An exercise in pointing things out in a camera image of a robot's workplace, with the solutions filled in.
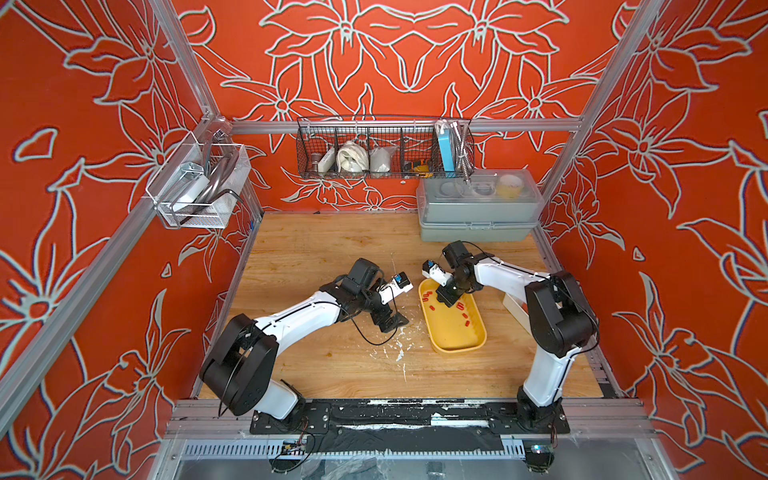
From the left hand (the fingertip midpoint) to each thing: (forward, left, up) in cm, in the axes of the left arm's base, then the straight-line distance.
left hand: (399, 303), depth 84 cm
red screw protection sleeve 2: (+5, -20, -9) cm, 22 cm away
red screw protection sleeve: (+8, -9, -9) cm, 15 cm away
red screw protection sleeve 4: (0, -21, -9) cm, 23 cm away
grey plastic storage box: (+39, -35, +5) cm, 52 cm away
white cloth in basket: (+35, +17, +25) cm, 46 cm away
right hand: (+8, -12, -8) cm, 16 cm away
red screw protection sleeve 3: (+2, -21, -9) cm, 23 cm away
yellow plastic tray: (-2, -18, -9) cm, 20 cm away
